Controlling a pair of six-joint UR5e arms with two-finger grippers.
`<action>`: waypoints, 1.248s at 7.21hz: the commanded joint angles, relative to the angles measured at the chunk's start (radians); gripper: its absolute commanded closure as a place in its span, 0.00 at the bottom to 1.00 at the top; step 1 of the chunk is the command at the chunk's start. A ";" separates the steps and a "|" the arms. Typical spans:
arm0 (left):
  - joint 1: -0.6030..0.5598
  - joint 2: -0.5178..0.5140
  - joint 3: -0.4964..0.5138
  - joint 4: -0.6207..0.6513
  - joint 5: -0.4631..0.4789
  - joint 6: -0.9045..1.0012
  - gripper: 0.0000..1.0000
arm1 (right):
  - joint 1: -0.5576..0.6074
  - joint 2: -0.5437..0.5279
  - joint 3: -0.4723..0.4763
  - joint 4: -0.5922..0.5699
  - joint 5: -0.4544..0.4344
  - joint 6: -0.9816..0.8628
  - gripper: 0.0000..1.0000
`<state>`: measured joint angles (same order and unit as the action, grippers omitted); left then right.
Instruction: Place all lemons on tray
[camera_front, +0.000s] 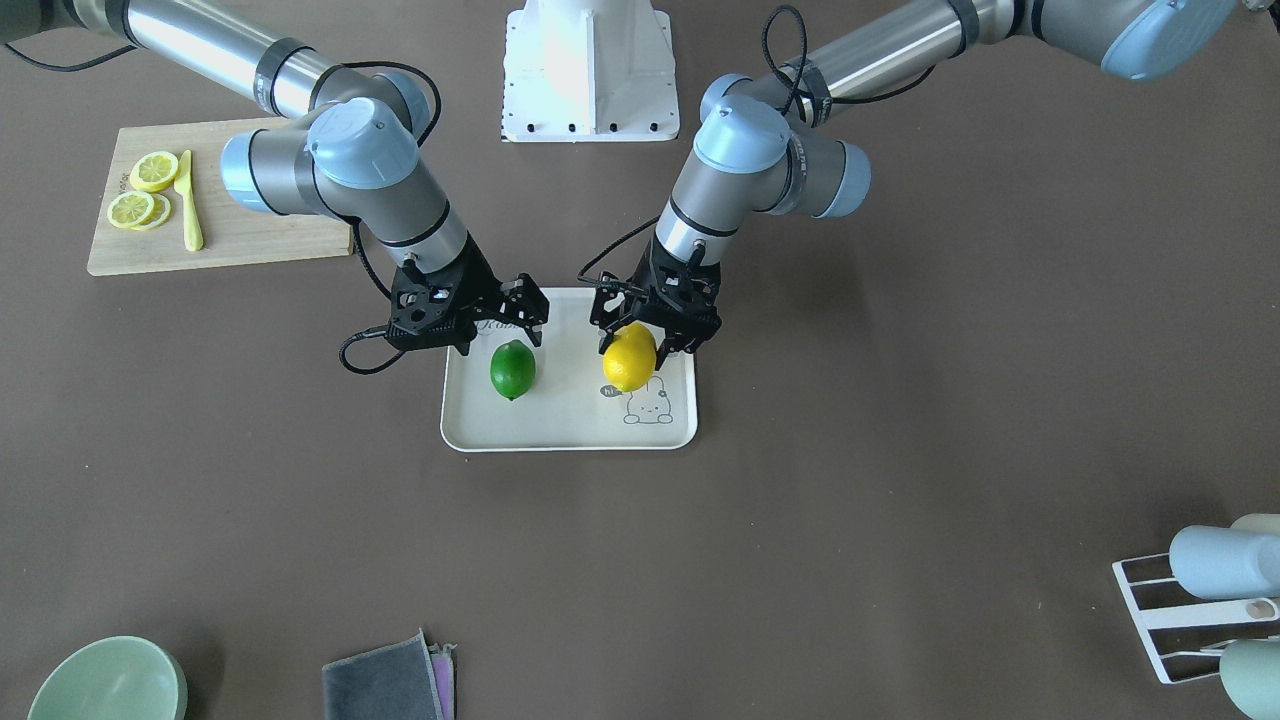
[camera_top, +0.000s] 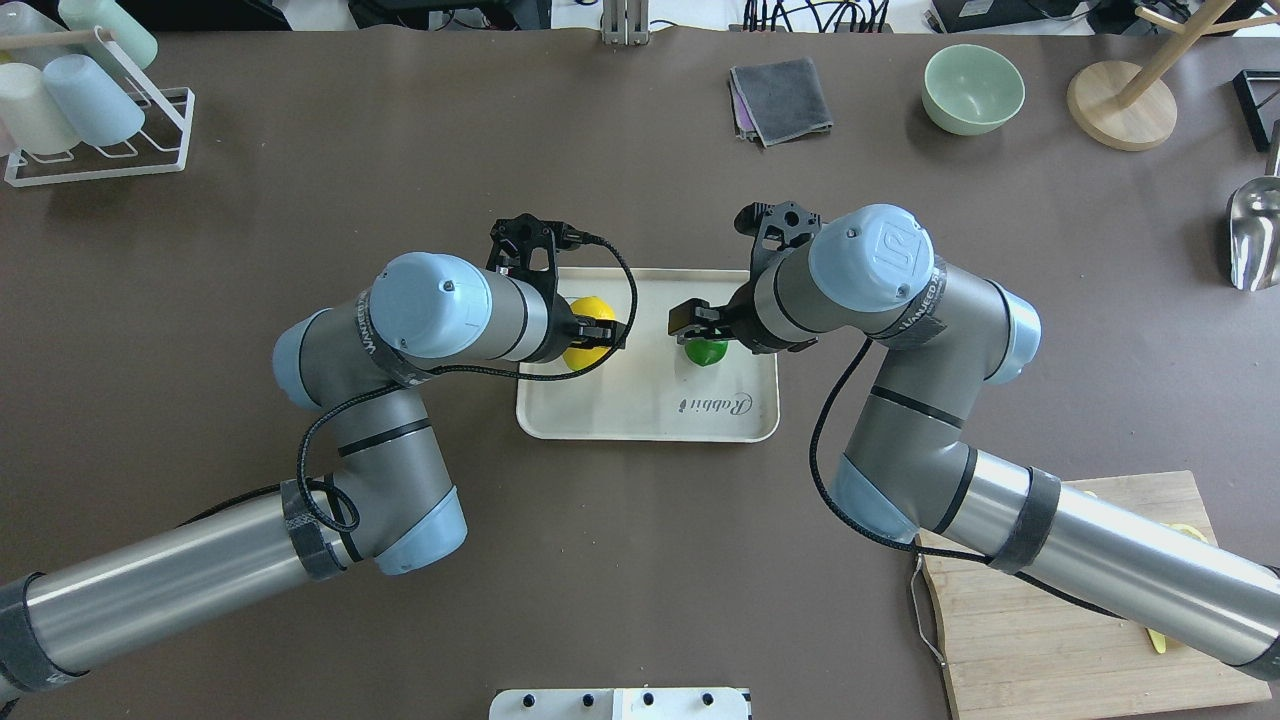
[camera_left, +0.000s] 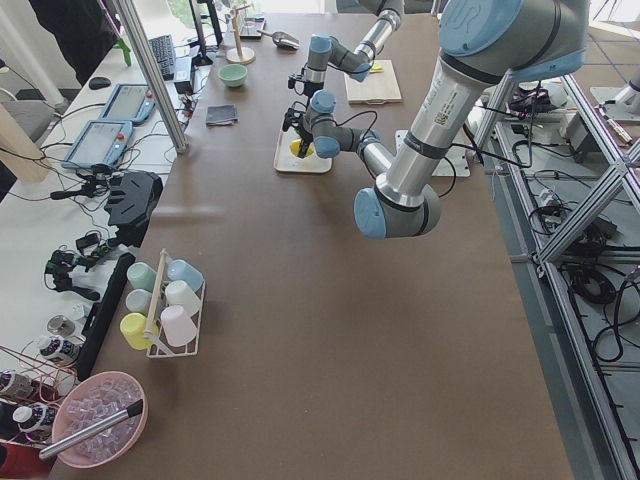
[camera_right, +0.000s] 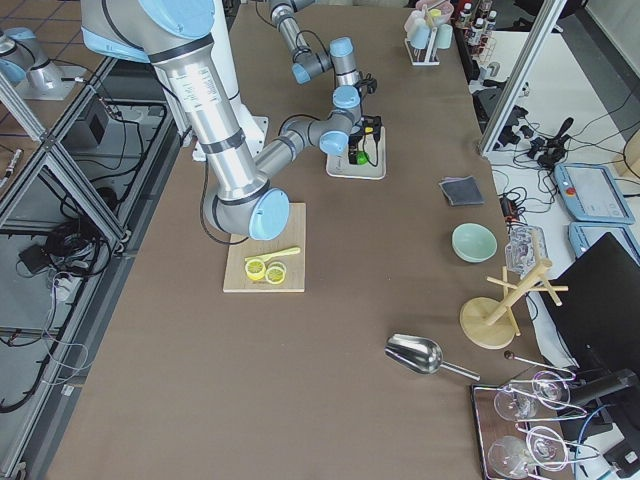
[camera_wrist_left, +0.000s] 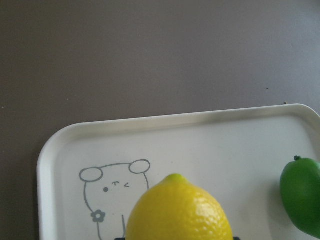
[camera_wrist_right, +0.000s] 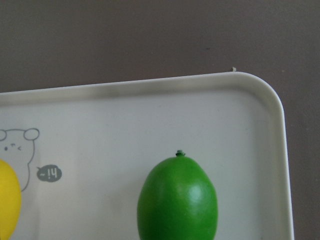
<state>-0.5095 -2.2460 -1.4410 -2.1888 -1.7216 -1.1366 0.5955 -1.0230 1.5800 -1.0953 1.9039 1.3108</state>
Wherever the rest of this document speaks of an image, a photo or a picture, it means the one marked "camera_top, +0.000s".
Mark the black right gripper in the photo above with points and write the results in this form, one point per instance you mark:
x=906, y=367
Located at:
x=741, y=306

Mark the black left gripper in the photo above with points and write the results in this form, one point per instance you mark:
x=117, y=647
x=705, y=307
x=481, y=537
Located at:
x=561, y=334

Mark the green lime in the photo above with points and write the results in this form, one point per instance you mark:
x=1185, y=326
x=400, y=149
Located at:
x=706, y=352

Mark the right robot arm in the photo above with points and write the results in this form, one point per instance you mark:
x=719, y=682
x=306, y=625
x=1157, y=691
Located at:
x=990, y=395

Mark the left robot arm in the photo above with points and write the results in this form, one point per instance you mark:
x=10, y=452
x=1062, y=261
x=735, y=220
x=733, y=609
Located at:
x=369, y=481

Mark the cream rabbit print tray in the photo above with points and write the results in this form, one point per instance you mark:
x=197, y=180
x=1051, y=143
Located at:
x=650, y=391

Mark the glass rack black tray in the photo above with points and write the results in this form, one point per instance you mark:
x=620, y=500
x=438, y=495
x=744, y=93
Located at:
x=1244, y=86

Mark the pink cloth under grey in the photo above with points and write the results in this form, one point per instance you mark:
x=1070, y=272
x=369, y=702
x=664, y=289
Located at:
x=744, y=126

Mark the grey folded cloth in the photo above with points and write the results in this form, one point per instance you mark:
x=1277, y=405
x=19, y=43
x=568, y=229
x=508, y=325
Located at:
x=784, y=100

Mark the mint green bowl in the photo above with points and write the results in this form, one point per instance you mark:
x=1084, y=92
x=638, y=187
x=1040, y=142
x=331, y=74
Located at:
x=970, y=90

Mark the bamboo cutting board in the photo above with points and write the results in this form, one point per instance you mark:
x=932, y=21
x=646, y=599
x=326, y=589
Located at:
x=1009, y=651

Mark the wooden mug tree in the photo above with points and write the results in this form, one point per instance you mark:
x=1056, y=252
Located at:
x=1129, y=108

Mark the lower lemon slice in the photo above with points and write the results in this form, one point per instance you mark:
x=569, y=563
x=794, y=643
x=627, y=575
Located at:
x=1190, y=531

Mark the light blue cup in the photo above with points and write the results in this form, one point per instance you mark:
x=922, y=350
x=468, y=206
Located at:
x=95, y=105

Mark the yellow plastic knife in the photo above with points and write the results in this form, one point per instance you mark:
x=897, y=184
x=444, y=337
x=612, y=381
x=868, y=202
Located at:
x=1159, y=641

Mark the metal scoop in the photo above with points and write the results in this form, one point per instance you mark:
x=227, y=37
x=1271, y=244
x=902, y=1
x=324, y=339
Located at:
x=1253, y=218

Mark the mint green cup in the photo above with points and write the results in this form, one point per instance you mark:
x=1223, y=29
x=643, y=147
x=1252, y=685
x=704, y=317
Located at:
x=136, y=41

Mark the cream white cup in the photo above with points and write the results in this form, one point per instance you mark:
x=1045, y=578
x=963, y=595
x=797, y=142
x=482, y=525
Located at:
x=31, y=116

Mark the aluminium frame post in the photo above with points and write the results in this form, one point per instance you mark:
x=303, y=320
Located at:
x=625, y=22

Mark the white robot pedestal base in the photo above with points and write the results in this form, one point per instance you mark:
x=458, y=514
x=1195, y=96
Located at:
x=623, y=703

